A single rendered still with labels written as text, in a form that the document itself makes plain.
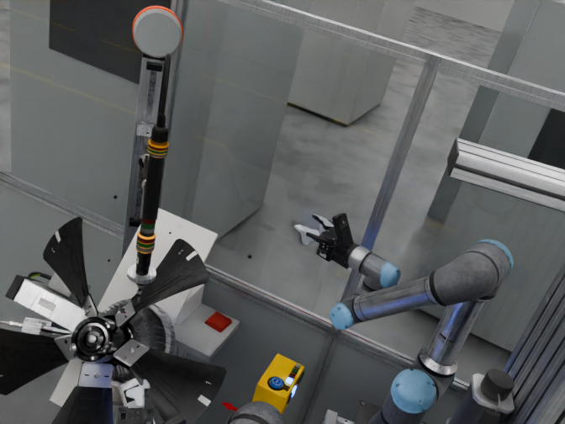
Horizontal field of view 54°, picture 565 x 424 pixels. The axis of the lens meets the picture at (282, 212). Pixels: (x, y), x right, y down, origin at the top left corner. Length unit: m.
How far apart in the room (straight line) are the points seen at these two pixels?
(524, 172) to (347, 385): 1.45
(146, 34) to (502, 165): 1.23
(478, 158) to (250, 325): 1.49
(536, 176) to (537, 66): 2.51
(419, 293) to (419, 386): 0.30
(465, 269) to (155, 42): 1.16
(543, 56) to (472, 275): 2.24
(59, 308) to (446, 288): 1.14
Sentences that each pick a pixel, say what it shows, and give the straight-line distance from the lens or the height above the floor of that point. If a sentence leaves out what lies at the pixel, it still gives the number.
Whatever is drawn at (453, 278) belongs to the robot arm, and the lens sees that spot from 1.44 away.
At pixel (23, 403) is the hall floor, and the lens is 3.08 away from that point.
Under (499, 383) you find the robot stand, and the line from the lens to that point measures 1.30.
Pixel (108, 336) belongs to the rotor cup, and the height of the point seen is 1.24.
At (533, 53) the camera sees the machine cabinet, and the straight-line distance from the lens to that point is 3.52.
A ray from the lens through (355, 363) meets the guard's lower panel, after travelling 2.22.
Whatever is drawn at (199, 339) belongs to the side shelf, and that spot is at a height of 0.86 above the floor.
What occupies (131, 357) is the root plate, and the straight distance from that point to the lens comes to 1.60.
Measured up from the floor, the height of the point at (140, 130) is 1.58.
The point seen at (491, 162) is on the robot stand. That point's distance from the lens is 1.02.
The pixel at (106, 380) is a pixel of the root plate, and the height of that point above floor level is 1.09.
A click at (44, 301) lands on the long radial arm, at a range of 1.88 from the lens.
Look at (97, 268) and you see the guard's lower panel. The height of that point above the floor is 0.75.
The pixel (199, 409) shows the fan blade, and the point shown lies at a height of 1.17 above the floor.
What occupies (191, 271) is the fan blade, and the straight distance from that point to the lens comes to 1.56.
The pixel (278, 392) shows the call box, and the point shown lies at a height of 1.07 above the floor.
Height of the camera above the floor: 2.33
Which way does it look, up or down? 28 degrees down
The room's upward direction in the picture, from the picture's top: 15 degrees clockwise
